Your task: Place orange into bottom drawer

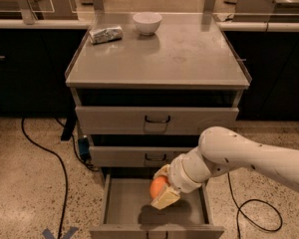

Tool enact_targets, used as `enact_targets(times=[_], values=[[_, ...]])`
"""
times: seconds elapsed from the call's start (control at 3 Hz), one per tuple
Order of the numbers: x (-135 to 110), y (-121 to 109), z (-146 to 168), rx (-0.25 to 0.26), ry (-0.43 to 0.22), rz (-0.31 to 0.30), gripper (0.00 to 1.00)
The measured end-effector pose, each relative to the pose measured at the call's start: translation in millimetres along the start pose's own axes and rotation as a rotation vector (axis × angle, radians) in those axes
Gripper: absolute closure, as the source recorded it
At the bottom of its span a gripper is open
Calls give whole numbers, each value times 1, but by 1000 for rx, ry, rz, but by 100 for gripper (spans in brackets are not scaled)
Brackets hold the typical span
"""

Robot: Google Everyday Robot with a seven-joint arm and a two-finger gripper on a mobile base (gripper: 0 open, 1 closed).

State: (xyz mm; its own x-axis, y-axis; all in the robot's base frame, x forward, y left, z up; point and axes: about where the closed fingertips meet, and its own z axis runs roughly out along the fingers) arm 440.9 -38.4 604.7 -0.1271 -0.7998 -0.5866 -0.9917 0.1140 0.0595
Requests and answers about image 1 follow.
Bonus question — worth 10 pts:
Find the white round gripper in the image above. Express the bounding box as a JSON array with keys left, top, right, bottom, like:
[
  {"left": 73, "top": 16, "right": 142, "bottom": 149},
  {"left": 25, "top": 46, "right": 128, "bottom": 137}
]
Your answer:
[{"left": 150, "top": 154, "right": 203, "bottom": 210}]

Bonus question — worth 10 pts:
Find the orange fruit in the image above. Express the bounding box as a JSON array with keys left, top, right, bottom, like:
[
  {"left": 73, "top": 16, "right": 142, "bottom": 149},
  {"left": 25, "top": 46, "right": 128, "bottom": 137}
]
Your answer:
[{"left": 149, "top": 176, "right": 168, "bottom": 199}]

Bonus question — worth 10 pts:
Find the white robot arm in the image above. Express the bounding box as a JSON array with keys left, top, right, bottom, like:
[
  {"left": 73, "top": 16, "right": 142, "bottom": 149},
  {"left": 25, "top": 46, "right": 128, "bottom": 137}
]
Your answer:
[{"left": 150, "top": 126, "right": 299, "bottom": 210}]

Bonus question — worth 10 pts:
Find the bottom grey drawer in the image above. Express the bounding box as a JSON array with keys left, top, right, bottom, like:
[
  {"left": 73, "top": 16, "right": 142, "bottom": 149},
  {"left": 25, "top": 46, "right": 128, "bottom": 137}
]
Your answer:
[{"left": 90, "top": 174, "right": 224, "bottom": 239}]

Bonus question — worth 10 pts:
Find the grey drawer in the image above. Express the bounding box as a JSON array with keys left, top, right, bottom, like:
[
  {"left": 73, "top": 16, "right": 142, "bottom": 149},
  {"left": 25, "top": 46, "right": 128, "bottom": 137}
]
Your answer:
[
  {"left": 76, "top": 107, "right": 239, "bottom": 135},
  {"left": 90, "top": 174, "right": 224, "bottom": 239},
  {"left": 89, "top": 146, "right": 191, "bottom": 167}
]

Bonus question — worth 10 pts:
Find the middle grey drawer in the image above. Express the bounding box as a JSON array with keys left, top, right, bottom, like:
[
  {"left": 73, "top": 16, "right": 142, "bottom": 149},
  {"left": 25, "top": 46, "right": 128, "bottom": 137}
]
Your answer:
[{"left": 89, "top": 146, "right": 191, "bottom": 167}]

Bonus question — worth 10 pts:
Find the grey metal drawer cabinet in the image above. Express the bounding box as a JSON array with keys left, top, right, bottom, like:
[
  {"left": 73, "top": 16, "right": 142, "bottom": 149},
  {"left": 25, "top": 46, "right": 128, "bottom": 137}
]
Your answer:
[{"left": 64, "top": 11, "right": 252, "bottom": 239}]

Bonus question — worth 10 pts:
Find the top grey drawer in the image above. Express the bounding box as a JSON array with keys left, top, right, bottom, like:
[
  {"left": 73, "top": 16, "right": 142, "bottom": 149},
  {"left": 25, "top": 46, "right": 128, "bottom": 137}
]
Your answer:
[{"left": 76, "top": 107, "right": 239, "bottom": 135}]

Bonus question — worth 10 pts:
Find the blue power adapter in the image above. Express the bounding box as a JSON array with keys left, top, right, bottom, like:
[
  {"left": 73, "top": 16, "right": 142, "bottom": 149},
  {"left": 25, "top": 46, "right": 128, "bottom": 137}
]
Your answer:
[{"left": 78, "top": 136, "right": 90, "bottom": 156}]

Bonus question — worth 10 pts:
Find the blue tape floor marker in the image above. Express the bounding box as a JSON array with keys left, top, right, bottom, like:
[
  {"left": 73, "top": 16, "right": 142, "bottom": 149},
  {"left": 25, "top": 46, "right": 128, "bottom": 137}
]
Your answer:
[{"left": 42, "top": 226, "right": 79, "bottom": 239}]

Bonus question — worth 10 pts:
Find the white ceramic bowl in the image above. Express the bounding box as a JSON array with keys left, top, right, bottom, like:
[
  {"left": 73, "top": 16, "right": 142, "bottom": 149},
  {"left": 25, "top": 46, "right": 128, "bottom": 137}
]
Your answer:
[{"left": 133, "top": 12, "right": 162, "bottom": 35}]

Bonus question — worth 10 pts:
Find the silver foil snack packet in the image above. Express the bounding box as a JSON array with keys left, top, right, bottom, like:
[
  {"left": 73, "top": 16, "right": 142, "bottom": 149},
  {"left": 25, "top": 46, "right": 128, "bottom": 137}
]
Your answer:
[{"left": 89, "top": 26, "right": 123, "bottom": 45}]

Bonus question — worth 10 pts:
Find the black counter cabinet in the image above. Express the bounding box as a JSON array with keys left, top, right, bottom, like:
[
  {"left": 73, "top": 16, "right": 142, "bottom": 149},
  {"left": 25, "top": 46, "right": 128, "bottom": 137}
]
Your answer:
[{"left": 0, "top": 29, "right": 86, "bottom": 118}]

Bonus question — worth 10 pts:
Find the black cable right floor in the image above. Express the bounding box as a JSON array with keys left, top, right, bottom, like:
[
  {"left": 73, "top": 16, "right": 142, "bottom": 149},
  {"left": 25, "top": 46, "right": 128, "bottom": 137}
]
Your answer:
[{"left": 226, "top": 172, "right": 284, "bottom": 239}]

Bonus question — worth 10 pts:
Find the black cable floor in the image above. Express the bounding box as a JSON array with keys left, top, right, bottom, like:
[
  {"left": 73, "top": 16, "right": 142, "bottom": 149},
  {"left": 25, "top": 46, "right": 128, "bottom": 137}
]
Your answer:
[
  {"left": 226, "top": 172, "right": 284, "bottom": 239},
  {"left": 20, "top": 117, "right": 69, "bottom": 239}
]

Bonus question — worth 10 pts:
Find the black cable left floor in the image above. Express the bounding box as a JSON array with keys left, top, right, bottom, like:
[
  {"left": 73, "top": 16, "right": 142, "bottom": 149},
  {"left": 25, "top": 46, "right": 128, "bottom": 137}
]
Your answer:
[{"left": 20, "top": 117, "right": 69, "bottom": 239}]

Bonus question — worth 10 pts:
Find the left grey metal post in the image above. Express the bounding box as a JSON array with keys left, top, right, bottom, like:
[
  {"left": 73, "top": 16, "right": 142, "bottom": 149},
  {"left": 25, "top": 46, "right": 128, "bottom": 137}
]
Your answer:
[{"left": 17, "top": 0, "right": 36, "bottom": 25}]

